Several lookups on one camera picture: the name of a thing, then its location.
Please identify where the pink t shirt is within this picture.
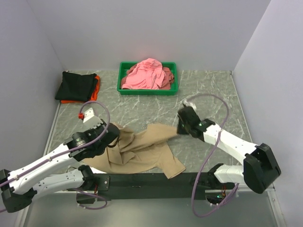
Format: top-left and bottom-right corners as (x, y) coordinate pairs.
(121, 58), (165, 90)

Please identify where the orange folded t shirt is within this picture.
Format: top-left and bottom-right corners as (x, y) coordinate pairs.
(60, 74), (101, 104)

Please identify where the beige t shirt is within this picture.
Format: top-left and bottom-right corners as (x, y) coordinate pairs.
(83, 123), (186, 179)

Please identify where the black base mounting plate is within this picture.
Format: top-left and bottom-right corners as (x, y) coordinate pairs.
(78, 173), (197, 201)

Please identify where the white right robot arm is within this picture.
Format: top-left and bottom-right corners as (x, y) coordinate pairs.
(177, 106), (281, 194)

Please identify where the black folded t shirt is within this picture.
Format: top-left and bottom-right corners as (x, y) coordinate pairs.
(54, 70), (98, 103)

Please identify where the green plastic bin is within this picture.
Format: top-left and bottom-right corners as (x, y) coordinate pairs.
(116, 61), (178, 96)

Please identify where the dusty rose t shirt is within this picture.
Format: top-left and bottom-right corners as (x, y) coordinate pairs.
(121, 65), (174, 90)

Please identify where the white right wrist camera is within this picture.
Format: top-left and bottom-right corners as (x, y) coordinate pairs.
(182, 99), (197, 111)

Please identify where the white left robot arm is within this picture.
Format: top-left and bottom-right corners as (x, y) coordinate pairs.
(0, 123), (120, 213)

